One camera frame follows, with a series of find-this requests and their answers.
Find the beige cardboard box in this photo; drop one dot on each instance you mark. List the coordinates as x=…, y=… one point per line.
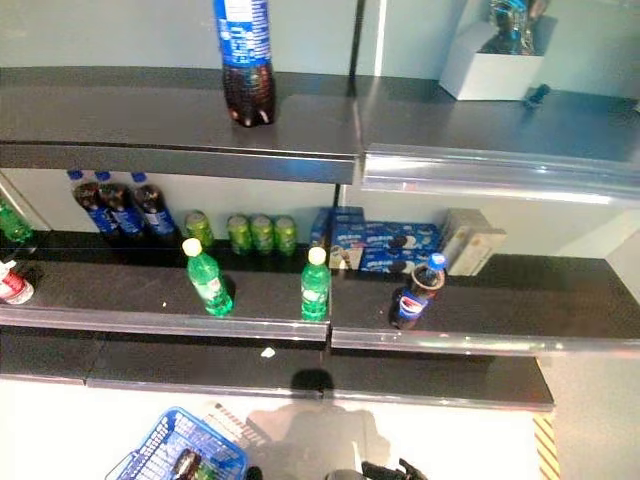
x=487, y=250
x=455, y=235

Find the green bottle yellow cap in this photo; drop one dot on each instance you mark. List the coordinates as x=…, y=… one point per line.
x=315, y=295
x=212, y=290

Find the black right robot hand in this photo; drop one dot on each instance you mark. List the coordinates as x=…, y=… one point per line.
x=395, y=474

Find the black shelf board clear rail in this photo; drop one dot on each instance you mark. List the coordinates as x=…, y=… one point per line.
x=525, y=300
x=125, y=115
x=475, y=125
x=100, y=285

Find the clear water bottle red cap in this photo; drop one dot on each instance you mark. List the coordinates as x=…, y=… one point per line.
x=17, y=290

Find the yellow black hazard tape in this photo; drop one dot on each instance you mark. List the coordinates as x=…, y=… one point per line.
x=545, y=445

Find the small black object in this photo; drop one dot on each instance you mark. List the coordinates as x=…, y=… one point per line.
x=537, y=95

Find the black shelf base board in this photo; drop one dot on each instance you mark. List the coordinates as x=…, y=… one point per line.
x=200, y=365

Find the black shelf upright post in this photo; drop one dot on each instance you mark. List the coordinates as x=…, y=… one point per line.
x=355, y=35

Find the narrow blue Oreo box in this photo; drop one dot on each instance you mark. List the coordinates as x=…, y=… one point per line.
x=321, y=232

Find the green soda can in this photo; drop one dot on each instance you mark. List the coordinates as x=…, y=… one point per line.
x=200, y=227
x=239, y=235
x=286, y=237
x=262, y=235

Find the white paper scrap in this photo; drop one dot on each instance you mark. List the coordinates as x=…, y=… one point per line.
x=268, y=352

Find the blue Oreo cone box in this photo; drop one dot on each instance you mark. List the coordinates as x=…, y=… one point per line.
x=347, y=235

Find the blue plastic shopping basket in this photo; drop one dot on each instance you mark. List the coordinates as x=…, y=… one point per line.
x=212, y=434

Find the white open box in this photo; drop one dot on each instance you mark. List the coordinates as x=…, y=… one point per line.
x=495, y=75

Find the green soda bottle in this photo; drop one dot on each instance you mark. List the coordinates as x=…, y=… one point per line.
x=15, y=225
x=207, y=472

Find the shiny wrapped figure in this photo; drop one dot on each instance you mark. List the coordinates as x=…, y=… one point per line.
x=510, y=30

